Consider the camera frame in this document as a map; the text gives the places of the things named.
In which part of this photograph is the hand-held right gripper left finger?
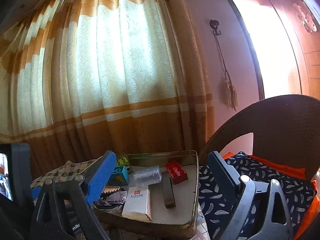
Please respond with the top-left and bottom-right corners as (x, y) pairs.
(30, 150), (117, 240)

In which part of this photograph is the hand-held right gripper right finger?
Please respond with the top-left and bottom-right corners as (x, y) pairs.
(207, 151), (295, 240)

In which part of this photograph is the teal toy block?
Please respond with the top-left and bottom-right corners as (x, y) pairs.
(109, 165), (130, 185)

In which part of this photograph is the grey cloth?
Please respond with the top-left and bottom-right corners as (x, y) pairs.
(96, 190), (128, 205)

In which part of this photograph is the green toy block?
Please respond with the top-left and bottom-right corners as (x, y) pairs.
(115, 156), (132, 174)

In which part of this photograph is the white cardboard box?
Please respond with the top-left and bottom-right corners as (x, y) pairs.
(122, 186), (152, 222)

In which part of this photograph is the red toy block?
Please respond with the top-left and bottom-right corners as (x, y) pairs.
(165, 160), (188, 185)

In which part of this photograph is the clear plastic case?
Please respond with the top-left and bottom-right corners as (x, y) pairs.
(133, 165), (162, 187)

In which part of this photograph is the dark olive bar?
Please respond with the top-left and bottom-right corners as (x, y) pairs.
(162, 170), (176, 209)

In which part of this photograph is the gold tin box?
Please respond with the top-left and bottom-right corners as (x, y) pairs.
(93, 150), (200, 240)

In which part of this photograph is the plaid tablecloth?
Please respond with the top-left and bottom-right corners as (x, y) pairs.
(31, 159), (208, 240)

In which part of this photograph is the white paper liner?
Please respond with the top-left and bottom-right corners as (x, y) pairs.
(122, 164), (198, 225)

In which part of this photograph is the orange cloth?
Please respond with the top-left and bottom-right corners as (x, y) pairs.
(222, 152), (320, 240)

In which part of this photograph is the navy feather print cushion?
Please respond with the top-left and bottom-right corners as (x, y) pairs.
(197, 151), (317, 240)

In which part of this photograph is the brown wicker chair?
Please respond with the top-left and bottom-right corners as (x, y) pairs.
(204, 94), (320, 180)

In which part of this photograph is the cream and orange curtain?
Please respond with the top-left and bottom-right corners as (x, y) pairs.
(0, 0), (215, 170)

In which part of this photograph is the wooden door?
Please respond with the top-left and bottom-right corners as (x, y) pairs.
(269, 0), (320, 100)

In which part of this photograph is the flower door decoration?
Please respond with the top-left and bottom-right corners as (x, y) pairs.
(292, 1), (318, 33)

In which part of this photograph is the tasselled curtain rope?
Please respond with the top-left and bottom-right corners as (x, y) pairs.
(215, 35), (238, 112)

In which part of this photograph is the metal wall hook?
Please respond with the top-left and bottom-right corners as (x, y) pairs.
(209, 19), (222, 37)

